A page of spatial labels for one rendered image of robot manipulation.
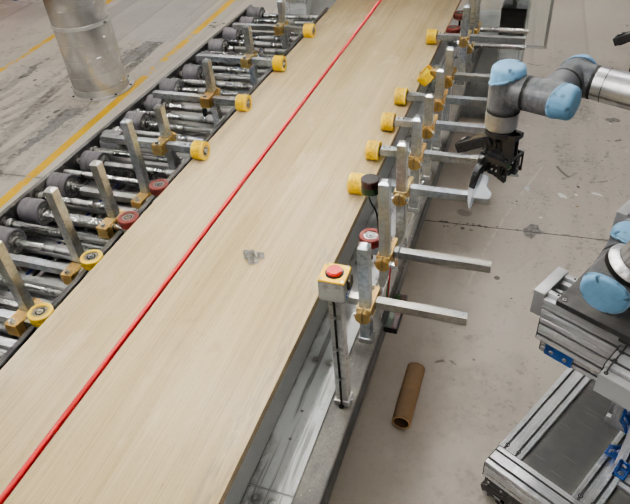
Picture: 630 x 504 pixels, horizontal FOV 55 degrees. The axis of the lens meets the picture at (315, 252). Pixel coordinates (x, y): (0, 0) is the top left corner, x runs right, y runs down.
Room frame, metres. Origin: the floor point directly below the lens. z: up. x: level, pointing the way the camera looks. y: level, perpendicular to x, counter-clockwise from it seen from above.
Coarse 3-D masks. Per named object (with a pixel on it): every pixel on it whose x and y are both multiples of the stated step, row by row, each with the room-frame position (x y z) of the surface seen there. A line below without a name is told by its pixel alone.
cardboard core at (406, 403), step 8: (408, 368) 1.74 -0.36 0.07; (416, 368) 1.73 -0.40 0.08; (424, 368) 1.74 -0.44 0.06; (408, 376) 1.69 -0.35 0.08; (416, 376) 1.69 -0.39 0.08; (408, 384) 1.65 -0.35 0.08; (416, 384) 1.65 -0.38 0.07; (400, 392) 1.62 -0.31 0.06; (408, 392) 1.60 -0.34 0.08; (416, 392) 1.61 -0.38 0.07; (400, 400) 1.57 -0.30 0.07; (408, 400) 1.56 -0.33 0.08; (416, 400) 1.58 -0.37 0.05; (400, 408) 1.53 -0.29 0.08; (408, 408) 1.53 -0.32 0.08; (400, 416) 1.49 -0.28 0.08; (408, 416) 1.49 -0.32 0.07; (400, 424) 1.50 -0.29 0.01; (408, 424) 1.48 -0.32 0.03
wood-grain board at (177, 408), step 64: (384, 0) 4.14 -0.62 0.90; (320, 64) 3.19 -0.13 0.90; (384, 64) 3.11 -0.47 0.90; (256, 128) 2.54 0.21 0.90; (320, 128) 2.48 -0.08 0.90; (192, 192) 2.06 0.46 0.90; (256, 192) 2.01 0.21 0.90; (320, 192) 1.97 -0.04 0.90; (128, 256) 1.69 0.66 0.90; (192, 256) 1.65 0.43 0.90; (320, 256) 1.59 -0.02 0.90; (64, 320) 1.40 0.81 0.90; (128, 320) 1.37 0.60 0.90; (192, 320) 1.34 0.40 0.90; (256, 320) 1.31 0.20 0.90; (0, 384) 1.16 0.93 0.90; (64, 384) 1.14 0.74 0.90; (128, 384) 1.11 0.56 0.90; (192, 384) 1.09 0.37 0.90; (256, 384) 1.07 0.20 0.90; (0, 448) 0.94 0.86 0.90; (64, 448) 0.93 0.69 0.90; (128, 448) 0.91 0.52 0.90; (192, 448) 0.89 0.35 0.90
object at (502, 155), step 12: (516, 132) 1.23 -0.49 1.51; (504, 144) 1.22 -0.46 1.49; (516, 144) 1.22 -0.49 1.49; (480, 156) 1.25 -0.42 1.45; (492, 156) 1.23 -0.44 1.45; (504, 156) 1.22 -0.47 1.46; (516, 156) 1.22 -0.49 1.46; (492, 168) 1.24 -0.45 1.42; (504, 168) 1.22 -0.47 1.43; (516, 168) 1.23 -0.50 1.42; (504, 180) 1.20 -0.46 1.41
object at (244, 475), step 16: (432, 64) 3.49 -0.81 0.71; (416, 112) 3.08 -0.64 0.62; (384, 176) 2.41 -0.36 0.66; (368, 208) 2.15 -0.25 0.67; (352, 240) 1.92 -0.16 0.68; (320, 304) 1.56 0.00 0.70; (320, 320) 1.54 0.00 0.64; (304, 336) 1.40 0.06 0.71; (304, 352) 1.39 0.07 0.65; (288, 368) 1.27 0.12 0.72; (288, 384) 1.25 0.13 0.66; (272, 400) 1.14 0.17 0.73; (272, 416) 1.13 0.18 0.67; (256, 448) 1.02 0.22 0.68; (256, 464) 1.00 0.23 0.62; (240, 480) 0.91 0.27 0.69; (240, 496) 0.90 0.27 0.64
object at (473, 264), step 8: (376, 248) 1.65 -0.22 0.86; (408, 248) 1.63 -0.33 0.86; (400, 256) 1.61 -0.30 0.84; (408, 256) 1.60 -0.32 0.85; (416, 256) 1.59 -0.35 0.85; (424, 256) 1.58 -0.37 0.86; (432, 256) 1.58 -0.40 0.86; (440, 256) 1.57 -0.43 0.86; (448, 256) 1.57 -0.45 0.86; (456, 256) 1.56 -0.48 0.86; (440, 264) 1.56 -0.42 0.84; (448, 264) 1.55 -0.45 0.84; (456, 264) 1.54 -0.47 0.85; (464, 264) 1.53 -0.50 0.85; (472, 264) 1.52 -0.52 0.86; (480, 264) 1.51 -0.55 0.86; (488, 264) 1.51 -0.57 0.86; (488, 272) 1.50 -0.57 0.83
